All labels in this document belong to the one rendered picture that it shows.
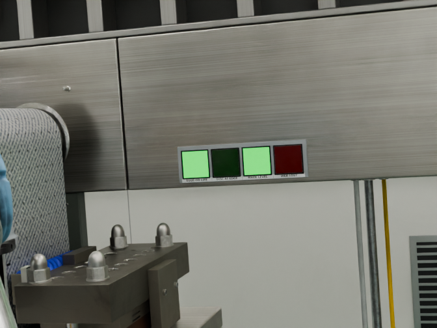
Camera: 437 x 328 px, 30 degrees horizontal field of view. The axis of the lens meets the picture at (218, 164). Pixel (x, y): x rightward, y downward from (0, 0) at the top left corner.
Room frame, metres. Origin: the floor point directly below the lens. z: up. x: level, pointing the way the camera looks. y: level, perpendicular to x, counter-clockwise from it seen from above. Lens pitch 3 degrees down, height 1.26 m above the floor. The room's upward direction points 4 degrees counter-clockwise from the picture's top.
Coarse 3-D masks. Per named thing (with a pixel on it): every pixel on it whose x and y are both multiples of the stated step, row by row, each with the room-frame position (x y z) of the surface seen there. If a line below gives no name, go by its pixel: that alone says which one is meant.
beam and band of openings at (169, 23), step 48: (0, 0) 1.75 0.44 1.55; (48, 0) 1.72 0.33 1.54; (96, 0) 1.62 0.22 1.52; (144, 0) 1.67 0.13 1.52; (192, 0) 1.64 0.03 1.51; (240, 0) 1.54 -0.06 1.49; (288, 0) 1.59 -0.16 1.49; (336, 0) 1.51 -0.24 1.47; (384, 0) 1.54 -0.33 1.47; (432, 0) 1.45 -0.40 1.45; (0, 48) 1.67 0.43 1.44
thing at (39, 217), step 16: (16, 176) 1.37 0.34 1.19; (32, 176) 1.42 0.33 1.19; (48, 176) 1.48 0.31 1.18; (16, 192) 1.37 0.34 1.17; (32, 192) 1.42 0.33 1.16; (48, 192) 1.48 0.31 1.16; (64, 192) 1.54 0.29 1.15; (16, 208) 1.36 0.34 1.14; (32, 208) 1.41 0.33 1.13; (48, 208) 1.47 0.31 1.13; (64, 208) 1.53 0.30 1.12; (16, 224) 1.36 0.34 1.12; (32, 224) 1.41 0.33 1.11; (48, 224) 1.47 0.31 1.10; (64, 224) 1.53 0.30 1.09; (32, 240) 1.41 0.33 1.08; (48, 240) 1.46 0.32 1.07; (64, 240) 1.52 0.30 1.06; (16, 256) 1.35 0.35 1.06; (32, 256) 1.40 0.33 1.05; (48, 256) 1.46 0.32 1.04; (16, 272) 1.35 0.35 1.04
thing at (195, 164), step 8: (184, 152) 1.56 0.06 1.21; (192, 152) 1.56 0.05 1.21; (200, 152) 1.55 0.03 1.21; (184, 160) 1.56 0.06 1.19; (192, 160) 1.56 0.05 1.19; (200, 160) 1.55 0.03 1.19; (184, 168) 1.56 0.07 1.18; (192, 168) 1.56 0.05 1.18; (200, 168) 1.55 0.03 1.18; (184, 176) 1.56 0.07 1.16; (192, 176) 1.56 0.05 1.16; (200, 176) 1.55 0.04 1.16; (208, 176) 1.55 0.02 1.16
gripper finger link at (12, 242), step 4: (8, 240) 1.27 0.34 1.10; (12, 240) 1.28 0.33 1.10; (4, 244) 1.24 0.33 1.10; (8, 244) 1.25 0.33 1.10; (12, 244) 1.26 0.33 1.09; (0, 248) 1.23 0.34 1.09; (4, 248) 1.24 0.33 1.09; (8, 248) 1.25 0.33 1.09; (12, 248) 1.26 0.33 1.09; (0, 252) 1.22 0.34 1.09; (4, 252) 1.23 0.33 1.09; (8, 252) 1.24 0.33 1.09
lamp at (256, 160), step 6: (246, 150) 1.53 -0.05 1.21; (252, 150) 1.52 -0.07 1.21; (258, 150) 1.52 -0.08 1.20; (264, 150) 1.52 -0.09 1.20; (246, 156) 1.53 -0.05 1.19; (252, 156) 1.52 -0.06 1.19; (258, 156) 1.52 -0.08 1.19; (264, 156) 1.52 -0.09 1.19; (246, 162) 1.53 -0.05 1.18; (252, 162) 1.52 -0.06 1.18; (258, 162) 1.52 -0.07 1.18; (264, 162) 1.52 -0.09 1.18; (246, 168) 1.53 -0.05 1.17; (252, 168) 1.53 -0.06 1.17; (258, 168) 1.52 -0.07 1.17; (264, 168) 1.52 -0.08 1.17; (270, 168) 1.52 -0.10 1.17; (246, 174) 1.53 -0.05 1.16
